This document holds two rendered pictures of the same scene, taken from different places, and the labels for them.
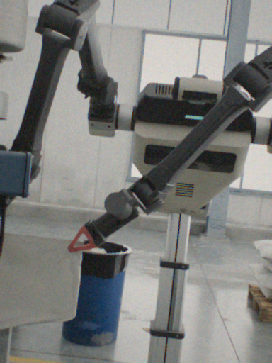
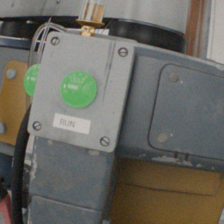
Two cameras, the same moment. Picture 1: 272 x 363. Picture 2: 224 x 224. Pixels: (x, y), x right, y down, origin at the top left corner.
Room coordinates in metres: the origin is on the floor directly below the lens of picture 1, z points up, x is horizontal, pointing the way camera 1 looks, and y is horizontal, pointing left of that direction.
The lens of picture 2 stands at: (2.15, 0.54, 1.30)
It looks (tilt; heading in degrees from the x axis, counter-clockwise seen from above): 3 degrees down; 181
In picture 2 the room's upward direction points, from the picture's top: 11 degrees clockwise
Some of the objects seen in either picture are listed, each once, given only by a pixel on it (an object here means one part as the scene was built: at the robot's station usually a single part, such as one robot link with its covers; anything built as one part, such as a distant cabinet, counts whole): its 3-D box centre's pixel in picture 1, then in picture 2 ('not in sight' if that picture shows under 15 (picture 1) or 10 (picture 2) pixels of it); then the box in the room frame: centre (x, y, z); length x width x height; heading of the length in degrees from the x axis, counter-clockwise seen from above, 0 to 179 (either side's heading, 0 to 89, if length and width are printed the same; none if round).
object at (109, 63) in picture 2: not in sight; (81, 88); (1.53, 0.50, 1.29); 0.08 x 0.05 x 0.09; 88
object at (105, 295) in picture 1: (93, 291); not in sight; (3.63, 0.21, 0.32); 0.51 x 0.48 x 0.65; 178
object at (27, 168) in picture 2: not in sight; (23, 177); (1.30, 0.43, 1.16); 0.04 x 0.02 x 0.04; 88
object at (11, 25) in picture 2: not in sight; (28, 32); (1.01, 0.36, 1.35); 0.12 x 0.12 x 0.04
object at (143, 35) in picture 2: not in sight; (148, 39); (1.35, 0.55, 1.35); 0.09 x 0.09 x 0.03
